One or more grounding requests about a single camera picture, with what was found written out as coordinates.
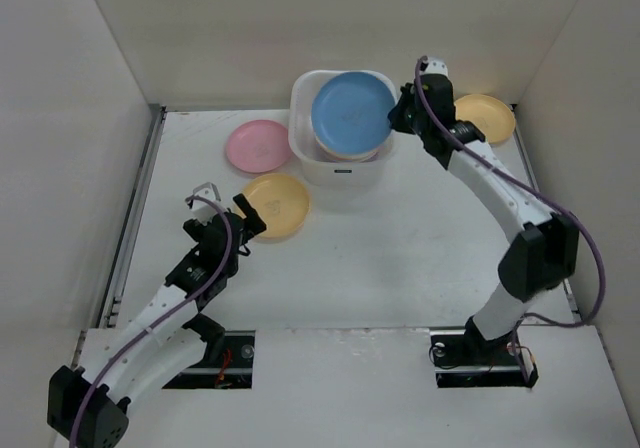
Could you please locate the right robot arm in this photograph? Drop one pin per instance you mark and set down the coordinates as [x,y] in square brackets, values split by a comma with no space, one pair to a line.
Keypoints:
[542,242]

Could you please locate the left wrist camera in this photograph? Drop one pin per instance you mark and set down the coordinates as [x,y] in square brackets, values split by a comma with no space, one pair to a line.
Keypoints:
[203,202]

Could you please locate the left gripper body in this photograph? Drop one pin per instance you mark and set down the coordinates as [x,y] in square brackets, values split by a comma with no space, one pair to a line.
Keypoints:
[197,228]

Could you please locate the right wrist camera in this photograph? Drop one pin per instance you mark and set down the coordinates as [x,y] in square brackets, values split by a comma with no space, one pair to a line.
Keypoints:
[432,65]

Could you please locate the pink plate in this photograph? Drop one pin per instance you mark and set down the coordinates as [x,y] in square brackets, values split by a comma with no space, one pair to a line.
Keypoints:
[359,159]
[258,146]

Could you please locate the cream plate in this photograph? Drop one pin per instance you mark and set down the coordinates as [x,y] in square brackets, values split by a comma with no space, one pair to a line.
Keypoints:
[326,149]

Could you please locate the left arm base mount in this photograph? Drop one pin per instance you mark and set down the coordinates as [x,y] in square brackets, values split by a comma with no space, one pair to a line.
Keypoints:
[226,365]

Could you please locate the white plastic bin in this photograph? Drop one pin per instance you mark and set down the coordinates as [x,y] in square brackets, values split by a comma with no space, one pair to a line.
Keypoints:
[316,169]

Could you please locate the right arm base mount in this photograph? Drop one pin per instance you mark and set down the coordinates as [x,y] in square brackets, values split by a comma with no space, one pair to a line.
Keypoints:
[505,366]

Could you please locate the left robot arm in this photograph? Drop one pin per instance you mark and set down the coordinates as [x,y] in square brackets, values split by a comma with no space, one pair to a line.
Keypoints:
[91,405]

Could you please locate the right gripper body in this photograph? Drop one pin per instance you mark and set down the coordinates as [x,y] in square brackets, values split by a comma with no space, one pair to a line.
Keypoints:
[405,116]

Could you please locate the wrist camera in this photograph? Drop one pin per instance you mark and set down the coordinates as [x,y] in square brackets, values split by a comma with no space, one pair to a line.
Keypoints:
[203,202]
[432,65]

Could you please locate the blue plate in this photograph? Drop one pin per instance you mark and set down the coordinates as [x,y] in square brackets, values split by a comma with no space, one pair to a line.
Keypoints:
[349,115]

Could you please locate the yellow plate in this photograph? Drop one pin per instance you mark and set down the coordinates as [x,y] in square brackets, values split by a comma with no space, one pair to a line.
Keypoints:
[282,202]
[491,116]

